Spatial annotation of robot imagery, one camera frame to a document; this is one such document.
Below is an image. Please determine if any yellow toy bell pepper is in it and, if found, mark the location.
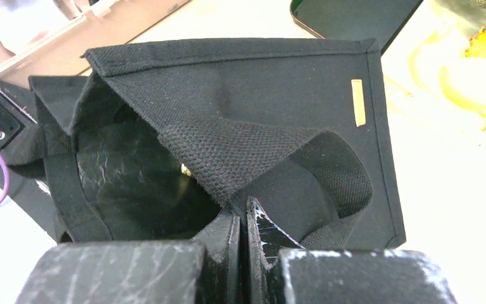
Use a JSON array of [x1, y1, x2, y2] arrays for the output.
[[438, 57, 486, 118]]

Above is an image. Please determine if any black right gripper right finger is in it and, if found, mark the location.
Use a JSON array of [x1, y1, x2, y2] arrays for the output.
[[247, 197, 457, 303]]

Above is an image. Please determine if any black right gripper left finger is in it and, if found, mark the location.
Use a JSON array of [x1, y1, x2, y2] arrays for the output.
[[17, 213, 240, 303]]

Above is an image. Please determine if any beige plastic toolbox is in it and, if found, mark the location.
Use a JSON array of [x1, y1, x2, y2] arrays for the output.
[[0, 1, 186, 88]]

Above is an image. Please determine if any black fabric tote bag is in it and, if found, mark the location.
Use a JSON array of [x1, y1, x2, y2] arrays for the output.
[[5, 38, 406, 250]]

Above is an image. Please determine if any green plastic basket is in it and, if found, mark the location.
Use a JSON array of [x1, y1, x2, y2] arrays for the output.
[[382, 1, 486, 148]]

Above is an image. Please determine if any black plastic tray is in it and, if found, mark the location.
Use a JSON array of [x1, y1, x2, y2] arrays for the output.
[[290, 0, 422, 53]]

